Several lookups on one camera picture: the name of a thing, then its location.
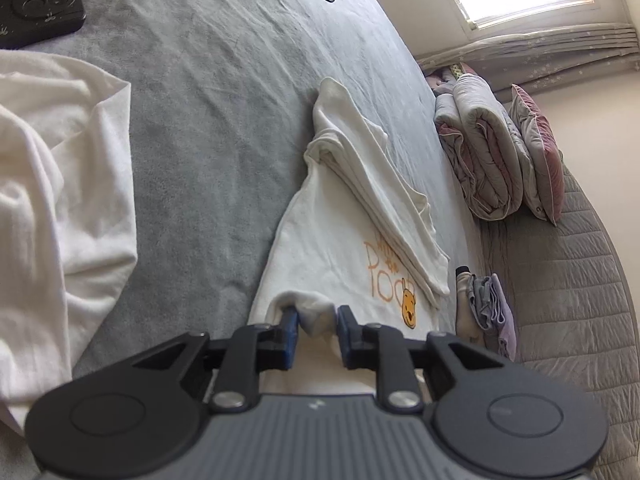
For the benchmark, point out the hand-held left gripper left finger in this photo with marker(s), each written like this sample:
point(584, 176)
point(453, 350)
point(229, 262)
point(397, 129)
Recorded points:
point(290, 335)

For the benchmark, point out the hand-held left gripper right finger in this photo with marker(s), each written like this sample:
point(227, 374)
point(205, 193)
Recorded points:
point(346, 336)

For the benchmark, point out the cream bear-print sweatshirt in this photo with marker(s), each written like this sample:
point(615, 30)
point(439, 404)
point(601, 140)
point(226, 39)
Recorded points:
point(320, 250)

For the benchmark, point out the small black object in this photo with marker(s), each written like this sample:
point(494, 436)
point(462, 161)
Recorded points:
point(462, 270)

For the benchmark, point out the folded blue-grey garment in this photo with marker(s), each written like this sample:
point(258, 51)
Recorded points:
point(484, 305)

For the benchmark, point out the folded purple garment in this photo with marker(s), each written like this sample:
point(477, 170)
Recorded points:
point(505, 325)

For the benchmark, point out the folded grey pink quilt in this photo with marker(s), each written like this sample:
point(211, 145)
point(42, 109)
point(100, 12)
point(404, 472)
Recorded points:
point(480, 160)

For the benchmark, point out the grey quilted headboard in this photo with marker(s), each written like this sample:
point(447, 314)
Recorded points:
point(575, 310)

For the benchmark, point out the pink grey pillow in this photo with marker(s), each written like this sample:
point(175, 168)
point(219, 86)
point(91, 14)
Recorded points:
point(537, 160)

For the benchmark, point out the white t-shirt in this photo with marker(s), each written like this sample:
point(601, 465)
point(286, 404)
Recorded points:
point(60, 210)

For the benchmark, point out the grey patterned curtain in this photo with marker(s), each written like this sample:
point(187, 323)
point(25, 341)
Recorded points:
point(550, 50)

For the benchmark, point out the black patterned phone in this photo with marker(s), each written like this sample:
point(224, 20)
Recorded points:
point(40, 0)

